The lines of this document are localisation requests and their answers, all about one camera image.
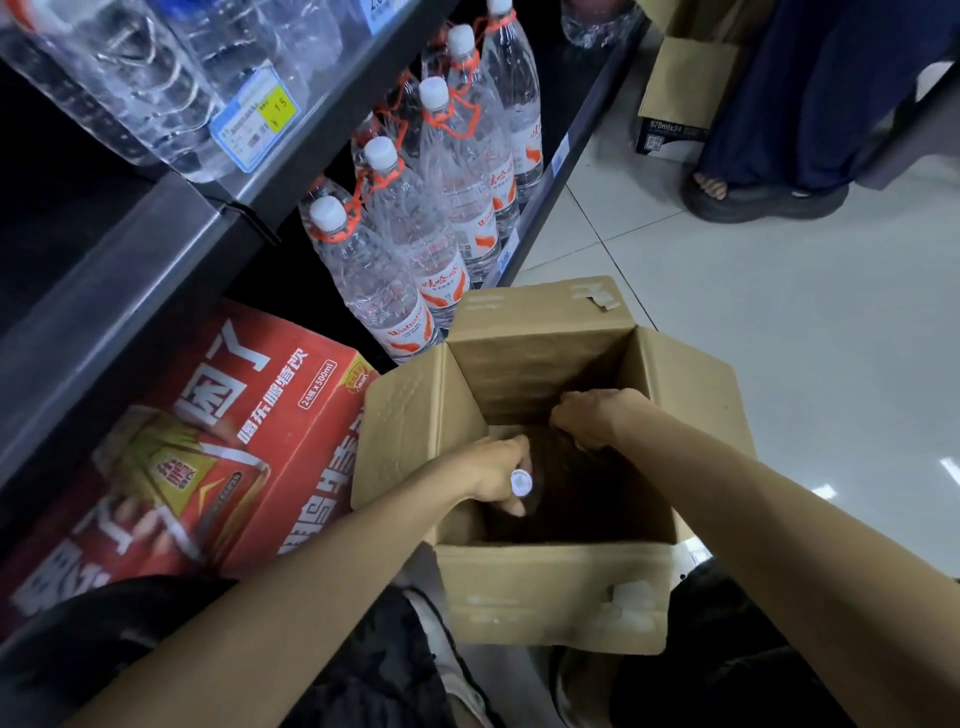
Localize person's right hand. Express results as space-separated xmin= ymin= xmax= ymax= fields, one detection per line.
xmin=548 ymin=387 xmax=654 ymax=453

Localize person's left hand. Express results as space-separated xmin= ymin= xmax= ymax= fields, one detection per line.
xmin=448 ymin=434 xmax=535 ymax=519

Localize brown cardboard box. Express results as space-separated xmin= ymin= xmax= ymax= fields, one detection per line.
xmin=350 ymin=275 xmax=757 ymax=658

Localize person's left forearm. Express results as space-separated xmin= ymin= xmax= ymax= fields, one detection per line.
xmin=67 ymin=453 xmax=481 ymax=728

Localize person's right forearm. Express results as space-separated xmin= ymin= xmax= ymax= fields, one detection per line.
xmin=611 ymin=397 xmax=960 ymax=728

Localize person's white right clog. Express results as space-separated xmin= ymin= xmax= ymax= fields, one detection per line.
xmin=669 ymin=533 xmax=714 ymax=583

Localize person's white clog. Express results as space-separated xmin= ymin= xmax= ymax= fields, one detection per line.
xmin=401 ymin=587 xmax=493 ymax=728
xmin=669 ymin=533 xmax=714 ymax=583

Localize person's white left clog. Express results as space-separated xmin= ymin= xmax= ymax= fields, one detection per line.
xmin=401 ymin=587 xmax=493 ymax=728

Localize rows of small clear water bottles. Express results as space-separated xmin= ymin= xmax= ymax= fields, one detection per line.
xmin=0 ymin=0 xmax=346 ymax=185

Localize red drink carton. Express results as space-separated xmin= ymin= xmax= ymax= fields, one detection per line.
xmin=0 ymin=299 xmax=380 ymax=639

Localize brown carton black edge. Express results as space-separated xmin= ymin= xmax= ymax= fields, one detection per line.
xmin=633 ymin=0 xmax=778 ymax=163

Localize blue yellow price tag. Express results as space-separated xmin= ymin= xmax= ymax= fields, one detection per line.
xmin=209 ymin=65 xmax=300 ymax=175

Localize green plastic stool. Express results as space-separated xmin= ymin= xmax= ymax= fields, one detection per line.
xmin=854 ymin=44 xmax=960 ymax=193

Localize white blue price tag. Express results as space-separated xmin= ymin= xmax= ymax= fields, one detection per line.
xmin=359 ymin=0 xmax=410 ymax=35

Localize row of large handled water bottles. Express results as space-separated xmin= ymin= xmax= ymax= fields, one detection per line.
xmin=298 ymin=0 xmax=545 ymax=367

